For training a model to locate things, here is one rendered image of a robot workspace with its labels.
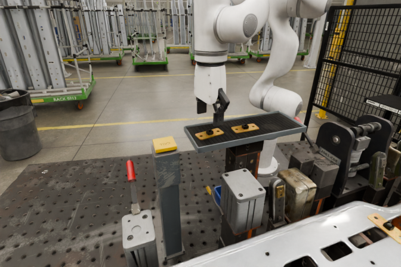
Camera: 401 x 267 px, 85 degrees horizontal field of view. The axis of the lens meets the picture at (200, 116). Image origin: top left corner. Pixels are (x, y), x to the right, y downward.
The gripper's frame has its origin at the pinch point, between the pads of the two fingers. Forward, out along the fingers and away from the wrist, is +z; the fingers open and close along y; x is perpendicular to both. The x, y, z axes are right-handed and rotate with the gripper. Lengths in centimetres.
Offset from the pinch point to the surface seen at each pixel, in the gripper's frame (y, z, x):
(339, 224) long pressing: 32.1, 22.3, 20.1
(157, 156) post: 0.4, 8.3, -16.6
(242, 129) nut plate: 2.5, 5.9, 10.7
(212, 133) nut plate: 0.8, 5.8, 0.7
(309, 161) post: 18.3, 12.7, 23.9
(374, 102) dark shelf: -6, 20, 117
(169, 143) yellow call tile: -0.9, 6.3, -12.4
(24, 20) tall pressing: -408, -18, -88
